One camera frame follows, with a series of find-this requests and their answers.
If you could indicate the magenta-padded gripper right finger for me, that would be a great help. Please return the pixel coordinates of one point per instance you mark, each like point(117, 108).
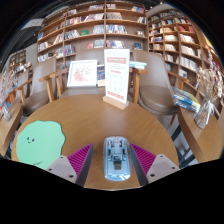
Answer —
point(143, 159)

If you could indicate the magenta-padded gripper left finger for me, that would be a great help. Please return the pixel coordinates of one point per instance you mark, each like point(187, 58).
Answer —
point(80, 160)

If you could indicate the transparent blue computer mouse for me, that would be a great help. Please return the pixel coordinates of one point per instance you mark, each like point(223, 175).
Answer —
point(116, 160)

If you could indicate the green blob-shaped mouse pad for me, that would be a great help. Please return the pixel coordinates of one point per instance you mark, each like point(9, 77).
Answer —
point(40, 143)

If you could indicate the round wooden side table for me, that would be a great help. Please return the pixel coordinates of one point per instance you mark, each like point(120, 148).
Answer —
point(8, 126)
point(206, 136)

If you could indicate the glass vase with dried flowers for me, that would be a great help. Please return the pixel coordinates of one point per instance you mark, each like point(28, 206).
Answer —
point(202, 116)
point(6, 111)

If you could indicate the stack of colourful books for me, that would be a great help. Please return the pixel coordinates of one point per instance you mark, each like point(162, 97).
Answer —
point(186, 99)

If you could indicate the white framed floral picture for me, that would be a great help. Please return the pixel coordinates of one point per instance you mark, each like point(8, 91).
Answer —
point(82, 73)

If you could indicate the dark blue book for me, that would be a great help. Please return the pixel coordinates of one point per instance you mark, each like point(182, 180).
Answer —
point(101, 75)

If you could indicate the white red sign wooden base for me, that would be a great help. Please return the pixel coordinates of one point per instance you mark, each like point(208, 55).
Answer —
point(116, 75)

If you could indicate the light blue book stack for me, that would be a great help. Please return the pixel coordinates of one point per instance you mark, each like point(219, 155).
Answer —
point(137, 65)

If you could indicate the small distant wooden bookshelf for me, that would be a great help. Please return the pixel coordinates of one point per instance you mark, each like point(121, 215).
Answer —
point(20, 63)

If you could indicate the curved wooden bookshelf unit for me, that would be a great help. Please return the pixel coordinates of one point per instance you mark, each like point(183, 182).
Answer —
point(180, 43)

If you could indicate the wide wooden bookshelf unit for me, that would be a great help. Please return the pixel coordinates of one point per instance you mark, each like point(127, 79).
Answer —
point(90, 30)

